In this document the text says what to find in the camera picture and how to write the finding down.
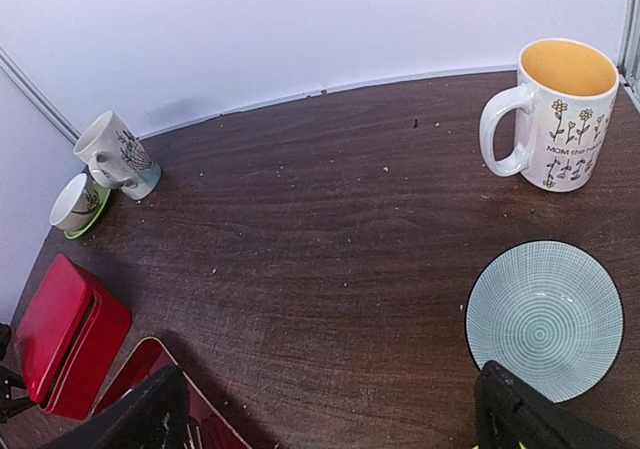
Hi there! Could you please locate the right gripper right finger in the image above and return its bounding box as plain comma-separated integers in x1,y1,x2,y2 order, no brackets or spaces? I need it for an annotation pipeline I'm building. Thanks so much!
474,360,633,449

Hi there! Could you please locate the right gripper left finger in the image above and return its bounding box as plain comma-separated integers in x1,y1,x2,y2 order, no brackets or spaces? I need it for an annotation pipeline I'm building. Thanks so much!
44,366,190,448

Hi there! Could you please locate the red chocolate tray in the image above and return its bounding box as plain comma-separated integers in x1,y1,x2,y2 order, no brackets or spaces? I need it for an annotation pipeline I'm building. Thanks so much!
93,337,249,448

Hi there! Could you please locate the red tin lid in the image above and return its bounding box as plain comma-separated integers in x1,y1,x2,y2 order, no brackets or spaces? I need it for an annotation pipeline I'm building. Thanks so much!
14,254,95,404

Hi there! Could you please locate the red tin box base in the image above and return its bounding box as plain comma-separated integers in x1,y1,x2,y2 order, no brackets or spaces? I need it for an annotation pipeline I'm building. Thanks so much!
43,289,132,420

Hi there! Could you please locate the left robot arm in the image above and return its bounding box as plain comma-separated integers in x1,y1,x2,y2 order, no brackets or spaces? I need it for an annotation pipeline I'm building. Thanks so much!
0,323,35,424

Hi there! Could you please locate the light blue patterned bowl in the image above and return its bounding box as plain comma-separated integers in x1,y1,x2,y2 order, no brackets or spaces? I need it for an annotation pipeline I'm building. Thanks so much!
465,240,624,403

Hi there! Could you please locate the green saucer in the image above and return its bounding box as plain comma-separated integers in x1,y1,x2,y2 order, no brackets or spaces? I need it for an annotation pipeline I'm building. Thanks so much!
63,185,111,240

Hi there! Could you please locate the white bowl on saucer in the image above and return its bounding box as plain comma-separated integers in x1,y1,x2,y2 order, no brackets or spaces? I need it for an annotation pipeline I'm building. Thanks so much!
49,173,96,231

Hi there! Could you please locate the tall white patterned mug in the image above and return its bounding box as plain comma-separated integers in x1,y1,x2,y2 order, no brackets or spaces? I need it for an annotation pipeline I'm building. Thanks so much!
73,110,162,201

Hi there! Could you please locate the white mug yellow inside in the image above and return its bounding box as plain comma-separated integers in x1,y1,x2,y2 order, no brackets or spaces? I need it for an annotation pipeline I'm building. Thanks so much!
479,38,619,193

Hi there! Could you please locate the right aluminium frame post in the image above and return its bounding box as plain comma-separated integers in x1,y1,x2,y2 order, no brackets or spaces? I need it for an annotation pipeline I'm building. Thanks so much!
618,0,639,89

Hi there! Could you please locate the aluminium frame post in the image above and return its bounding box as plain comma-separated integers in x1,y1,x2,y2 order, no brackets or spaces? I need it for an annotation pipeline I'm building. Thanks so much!
618,0,639,89
0,47,80,144

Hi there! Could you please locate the left aluminium frame post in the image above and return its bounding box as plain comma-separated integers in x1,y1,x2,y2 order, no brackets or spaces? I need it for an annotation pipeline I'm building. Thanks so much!
0,47,80,144

